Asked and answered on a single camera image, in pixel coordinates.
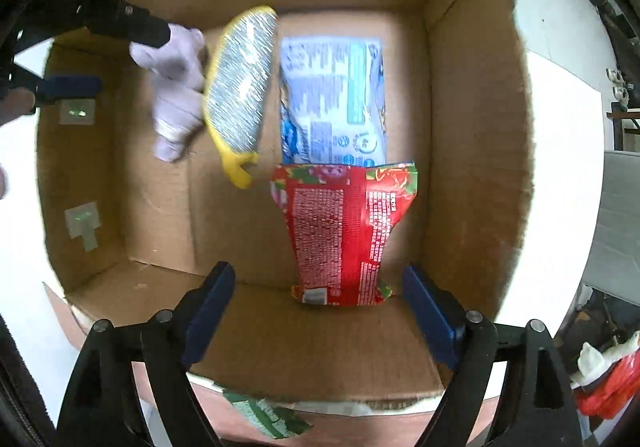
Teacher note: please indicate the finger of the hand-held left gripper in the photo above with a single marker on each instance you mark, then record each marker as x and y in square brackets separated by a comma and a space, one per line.
[145, 26]
[67, 87]

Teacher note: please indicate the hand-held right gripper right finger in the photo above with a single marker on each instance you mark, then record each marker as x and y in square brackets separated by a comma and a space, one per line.
[431, 319]

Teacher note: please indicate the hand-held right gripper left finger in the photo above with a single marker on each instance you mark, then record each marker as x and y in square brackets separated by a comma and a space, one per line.
[207, 314]

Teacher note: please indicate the brown cardboard box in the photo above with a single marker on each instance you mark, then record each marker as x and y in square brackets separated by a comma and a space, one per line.
[150, 207]

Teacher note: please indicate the person's left hand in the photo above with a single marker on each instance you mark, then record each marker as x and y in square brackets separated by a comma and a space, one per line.
[15, 109]

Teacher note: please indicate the yellow silver scrub sponge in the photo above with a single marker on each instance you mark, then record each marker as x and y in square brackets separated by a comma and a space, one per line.
[240, 87]

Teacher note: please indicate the green snack packet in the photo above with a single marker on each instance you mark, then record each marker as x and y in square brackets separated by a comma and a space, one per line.
[265, 414]

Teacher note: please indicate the red snack packet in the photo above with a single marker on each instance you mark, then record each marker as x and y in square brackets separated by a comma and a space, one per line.
[340, 237]

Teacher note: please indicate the white crumpled cloth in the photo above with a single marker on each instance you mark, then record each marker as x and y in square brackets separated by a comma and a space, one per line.
[595, 359]

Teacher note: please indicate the red plastic bag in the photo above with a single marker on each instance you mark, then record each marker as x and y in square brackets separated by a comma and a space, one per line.
[612, 389]

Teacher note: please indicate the blue and white snack packet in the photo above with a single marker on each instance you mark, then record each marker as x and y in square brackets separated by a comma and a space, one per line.
[332, 102]

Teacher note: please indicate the grey cabinet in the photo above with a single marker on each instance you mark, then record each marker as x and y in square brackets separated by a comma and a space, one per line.
[617, 217]

